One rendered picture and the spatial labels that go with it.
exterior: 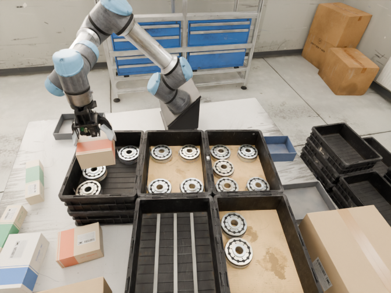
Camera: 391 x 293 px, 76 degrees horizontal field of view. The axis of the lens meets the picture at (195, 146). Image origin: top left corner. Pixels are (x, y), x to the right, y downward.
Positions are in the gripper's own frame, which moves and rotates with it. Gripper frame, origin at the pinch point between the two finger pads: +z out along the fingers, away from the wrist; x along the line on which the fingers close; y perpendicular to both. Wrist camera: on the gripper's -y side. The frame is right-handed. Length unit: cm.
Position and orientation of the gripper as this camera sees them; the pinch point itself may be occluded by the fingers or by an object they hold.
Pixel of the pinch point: (96, 142)
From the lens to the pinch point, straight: 101.8
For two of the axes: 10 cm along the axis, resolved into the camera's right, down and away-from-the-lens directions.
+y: 2.4, 6.9, -6.8
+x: 9.7, -1.4, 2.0
